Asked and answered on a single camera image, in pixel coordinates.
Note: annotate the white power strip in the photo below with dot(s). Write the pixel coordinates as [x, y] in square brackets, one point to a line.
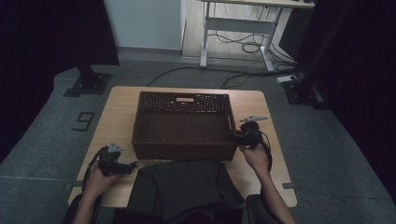
[287, 79]

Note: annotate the black chair armrest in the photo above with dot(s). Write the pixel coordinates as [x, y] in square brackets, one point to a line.
[69, 214]
[253, 211]

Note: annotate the black stand base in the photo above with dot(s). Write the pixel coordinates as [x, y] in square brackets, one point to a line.
[90, 84]
[300, 93]

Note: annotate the brown woven basket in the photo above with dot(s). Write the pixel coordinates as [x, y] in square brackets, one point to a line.
[183, 130]

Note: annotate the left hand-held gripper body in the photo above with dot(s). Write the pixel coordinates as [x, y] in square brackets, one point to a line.
[109, 160]

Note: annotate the black curtain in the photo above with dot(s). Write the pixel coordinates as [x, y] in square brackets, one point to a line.
[46, 46]
[358, 62]

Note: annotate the dark pants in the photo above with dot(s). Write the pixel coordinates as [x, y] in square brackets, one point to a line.
[183, 186]

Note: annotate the person's right hand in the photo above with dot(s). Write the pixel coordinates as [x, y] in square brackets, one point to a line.
[257, 160]

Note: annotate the black tape floor mark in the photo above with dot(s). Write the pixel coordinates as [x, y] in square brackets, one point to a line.
[84, 113]

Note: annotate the white metal desk frame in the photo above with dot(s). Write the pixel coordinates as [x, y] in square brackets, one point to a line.
[239, 25]

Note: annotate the person's lap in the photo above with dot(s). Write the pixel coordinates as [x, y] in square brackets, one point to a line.
[120, 217]

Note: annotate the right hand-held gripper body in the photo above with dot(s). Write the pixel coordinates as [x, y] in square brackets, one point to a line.
[252, 135]

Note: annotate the black computer tower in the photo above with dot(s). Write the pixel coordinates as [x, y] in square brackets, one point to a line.
[292, 34]

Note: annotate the grey floor tape strip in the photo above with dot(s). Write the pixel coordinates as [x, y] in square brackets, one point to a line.
[291, 186]
[74, 184]

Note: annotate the person's left hand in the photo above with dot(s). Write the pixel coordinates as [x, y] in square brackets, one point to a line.
[98, 185]

